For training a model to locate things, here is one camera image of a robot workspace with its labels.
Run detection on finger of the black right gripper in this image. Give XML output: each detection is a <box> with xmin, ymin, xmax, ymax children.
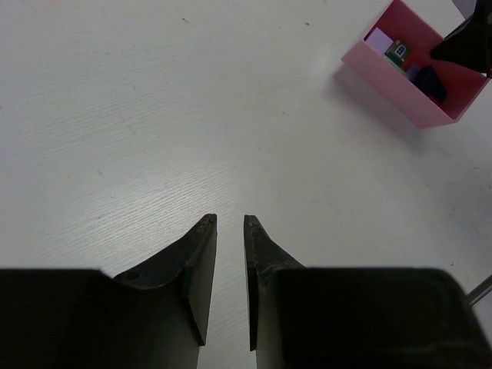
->
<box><xmin>430</xmin><ymin>0</ymin><xmax>491</xmax><ymax>78</ymax></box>

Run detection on pink plastic box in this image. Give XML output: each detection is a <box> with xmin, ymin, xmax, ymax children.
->
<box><xmin>342</xmin><ymin>1</ymin><xmax>489</xmax><ymax>129</ymax></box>

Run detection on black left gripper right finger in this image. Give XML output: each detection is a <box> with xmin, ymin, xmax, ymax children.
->
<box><xmin>244</xmin><ymin>215</ymin><xmax>491</xmax><ymax>368</ymax></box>

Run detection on green hospital wood block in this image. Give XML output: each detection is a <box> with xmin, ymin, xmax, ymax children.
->
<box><xmin>384</xmin><ymin>55</ymin><xmax>406</xmax><ymax>76</ymax></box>

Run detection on dark blue wood block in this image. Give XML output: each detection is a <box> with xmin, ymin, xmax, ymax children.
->
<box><xmin>413</xmin><ymin>65</ymin><xmax>447</xmax><ymax>104</ymax></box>

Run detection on small lilac wood block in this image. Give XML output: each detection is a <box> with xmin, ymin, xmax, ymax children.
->
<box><xmin>406</xmin><ymin>63</ymin><xmax>422</xmax><ymax>81</ymax></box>

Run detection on large lilac wood block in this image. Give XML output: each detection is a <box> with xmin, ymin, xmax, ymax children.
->
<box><xmin>364</xmin><ymin>27</ymin><xmax>394</xmax><ymax>55</ymax></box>

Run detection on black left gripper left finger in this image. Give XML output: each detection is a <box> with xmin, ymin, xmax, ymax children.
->
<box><xmin>1</xmin><ymin>214</ymin><xmax>217</xmax><ymax>368</ymax></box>

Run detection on brown window wood block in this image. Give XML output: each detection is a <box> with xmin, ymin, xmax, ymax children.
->
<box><xmin>385</xmin><ymin>40</ymin><xmax>411</xmax><ymax>65</ymax></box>

